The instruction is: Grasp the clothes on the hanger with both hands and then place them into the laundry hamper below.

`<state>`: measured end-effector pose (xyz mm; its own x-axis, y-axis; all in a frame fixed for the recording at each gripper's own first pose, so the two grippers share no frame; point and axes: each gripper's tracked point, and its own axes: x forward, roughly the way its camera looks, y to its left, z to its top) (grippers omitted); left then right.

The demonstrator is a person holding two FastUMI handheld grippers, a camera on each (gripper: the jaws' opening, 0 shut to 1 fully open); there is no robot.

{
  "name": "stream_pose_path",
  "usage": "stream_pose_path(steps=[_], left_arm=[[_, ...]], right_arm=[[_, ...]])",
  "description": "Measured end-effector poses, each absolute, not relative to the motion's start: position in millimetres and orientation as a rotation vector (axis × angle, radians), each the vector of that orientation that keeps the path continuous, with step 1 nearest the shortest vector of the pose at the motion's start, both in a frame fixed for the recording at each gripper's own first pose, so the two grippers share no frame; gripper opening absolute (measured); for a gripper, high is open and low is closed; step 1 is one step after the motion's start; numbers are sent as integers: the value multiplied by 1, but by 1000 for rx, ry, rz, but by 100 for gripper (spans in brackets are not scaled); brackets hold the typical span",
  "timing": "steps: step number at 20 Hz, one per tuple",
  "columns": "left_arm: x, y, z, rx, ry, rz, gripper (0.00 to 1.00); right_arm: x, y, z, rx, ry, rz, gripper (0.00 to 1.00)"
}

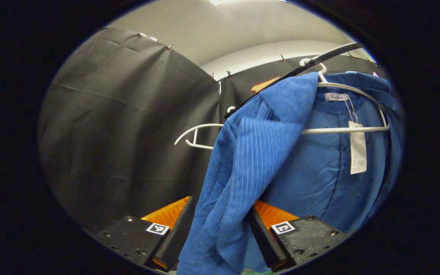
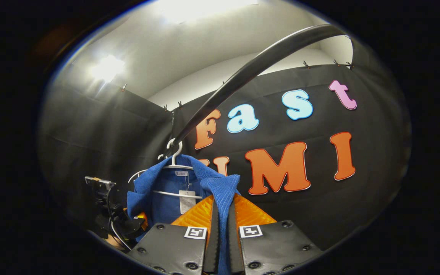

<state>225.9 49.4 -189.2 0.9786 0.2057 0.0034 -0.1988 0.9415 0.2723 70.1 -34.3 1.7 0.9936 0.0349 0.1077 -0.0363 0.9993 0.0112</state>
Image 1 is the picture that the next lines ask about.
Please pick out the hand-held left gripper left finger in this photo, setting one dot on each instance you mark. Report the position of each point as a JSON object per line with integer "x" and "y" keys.
{"x": 180, "y": 233}

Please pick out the white clothes hanger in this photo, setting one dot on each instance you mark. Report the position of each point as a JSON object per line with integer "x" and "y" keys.
{"x": 197, "y": 127}
{"x": 338, "y": 130}

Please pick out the ceiling light panel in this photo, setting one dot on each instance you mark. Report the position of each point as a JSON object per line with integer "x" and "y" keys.
{"x": 222, "y": 1}

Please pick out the black clothes rack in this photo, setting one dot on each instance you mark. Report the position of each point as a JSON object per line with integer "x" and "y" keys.
{"x": 330, "y": 55}

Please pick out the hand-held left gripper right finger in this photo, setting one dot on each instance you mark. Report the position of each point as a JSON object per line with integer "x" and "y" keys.
{"x": 262, "y": 240}

